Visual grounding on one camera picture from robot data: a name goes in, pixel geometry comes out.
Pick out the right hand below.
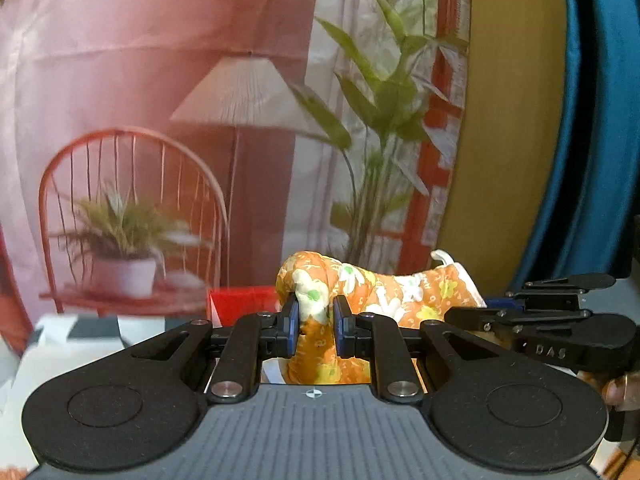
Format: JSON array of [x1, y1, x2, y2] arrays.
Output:
[[602, 372, 640, 411]]

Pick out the red cardboard box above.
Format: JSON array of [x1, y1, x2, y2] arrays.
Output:
[[207, 285, 280, 327]]

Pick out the printed living room backdrop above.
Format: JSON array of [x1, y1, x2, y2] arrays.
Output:
[[1, 0, 466, 347]]

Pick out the orange floral oven mitt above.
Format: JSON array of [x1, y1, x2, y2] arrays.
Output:
[[276, 250, 486, 386]]

